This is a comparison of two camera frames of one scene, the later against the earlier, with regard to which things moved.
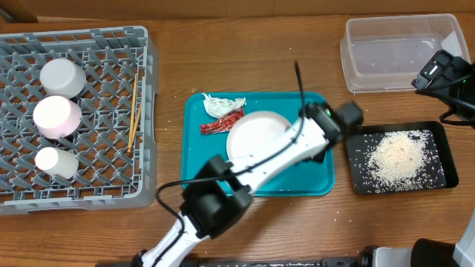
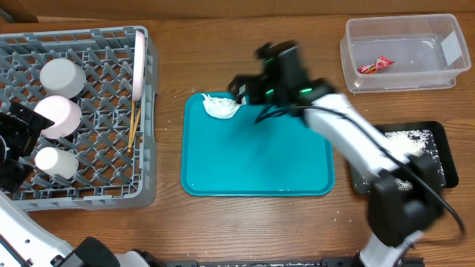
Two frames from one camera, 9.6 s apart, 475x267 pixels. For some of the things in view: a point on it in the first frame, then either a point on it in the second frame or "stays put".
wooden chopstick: [132, 113] stays put
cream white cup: [63, 162] stays put
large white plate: [252, 132] to [139, 66]
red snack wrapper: [223, 124] to [381, 62]
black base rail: [326, 262] stays put
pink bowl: [56, 117] stays put
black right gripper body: [433, 69] to [246, 84]
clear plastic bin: [387, 53] stays put
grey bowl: [62, 78] stays put
